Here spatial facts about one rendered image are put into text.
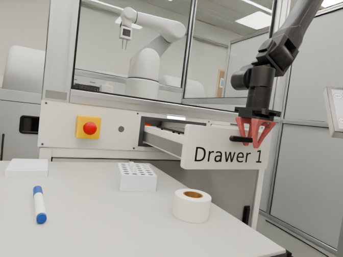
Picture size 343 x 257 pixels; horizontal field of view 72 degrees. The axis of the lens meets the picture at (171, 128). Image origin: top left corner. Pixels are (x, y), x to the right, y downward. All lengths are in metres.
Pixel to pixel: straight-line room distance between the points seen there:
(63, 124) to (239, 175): 0.81
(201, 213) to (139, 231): 0.12
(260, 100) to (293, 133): 1.98
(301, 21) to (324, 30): 1.93
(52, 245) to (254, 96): 0.51
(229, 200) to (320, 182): 1.37
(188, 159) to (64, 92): 0.46
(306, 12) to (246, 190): 0.82
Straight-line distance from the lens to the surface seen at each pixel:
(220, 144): 0.64
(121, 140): 0.87
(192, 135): 0.58
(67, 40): 0.86
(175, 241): 0.39
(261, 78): 0.64
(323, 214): 2.48
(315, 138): 2.47
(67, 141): 0.84
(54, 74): 0.83
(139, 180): 0.57
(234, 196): 1.22
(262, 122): 0.62
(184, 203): 0.44
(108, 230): 0.41
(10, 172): 0.66
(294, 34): 0.72
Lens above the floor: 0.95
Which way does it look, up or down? 3 degrees down
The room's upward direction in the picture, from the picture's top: 7 degrees clockwise
